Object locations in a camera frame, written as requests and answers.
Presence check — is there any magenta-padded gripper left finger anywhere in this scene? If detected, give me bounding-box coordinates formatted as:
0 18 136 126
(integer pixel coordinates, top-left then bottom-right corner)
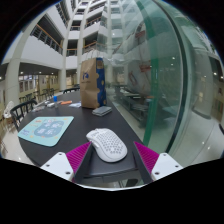
40 141 98 184

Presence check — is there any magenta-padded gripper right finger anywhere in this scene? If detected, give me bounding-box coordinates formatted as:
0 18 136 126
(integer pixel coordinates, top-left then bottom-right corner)
130 140 184 185

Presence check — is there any white perforated computer mouse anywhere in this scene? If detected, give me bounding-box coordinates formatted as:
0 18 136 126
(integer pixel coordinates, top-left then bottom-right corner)
85 128 128 163

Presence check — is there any teal printed mouse pad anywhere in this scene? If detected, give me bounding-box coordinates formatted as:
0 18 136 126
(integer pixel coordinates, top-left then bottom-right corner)
17 115 75 148

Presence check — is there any black spindle-back chair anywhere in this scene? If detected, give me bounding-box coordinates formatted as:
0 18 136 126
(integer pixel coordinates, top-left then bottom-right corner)
9 99 38 132

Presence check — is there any small grey case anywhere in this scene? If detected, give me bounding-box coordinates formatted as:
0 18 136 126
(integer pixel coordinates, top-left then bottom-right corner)
91 105 113 117

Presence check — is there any group of dark chairs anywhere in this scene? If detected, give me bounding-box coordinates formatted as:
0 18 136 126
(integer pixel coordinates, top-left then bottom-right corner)
18 88 56 103

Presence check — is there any black chair behind table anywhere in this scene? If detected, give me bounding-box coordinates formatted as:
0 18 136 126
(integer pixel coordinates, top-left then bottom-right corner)
62 87 81 95

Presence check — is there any white chair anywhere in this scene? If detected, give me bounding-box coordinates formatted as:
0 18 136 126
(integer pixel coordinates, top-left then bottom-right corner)
2 100 15 120

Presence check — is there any brown paper bag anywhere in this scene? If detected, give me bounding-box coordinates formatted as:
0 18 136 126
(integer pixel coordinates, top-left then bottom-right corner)
79 57 108 110

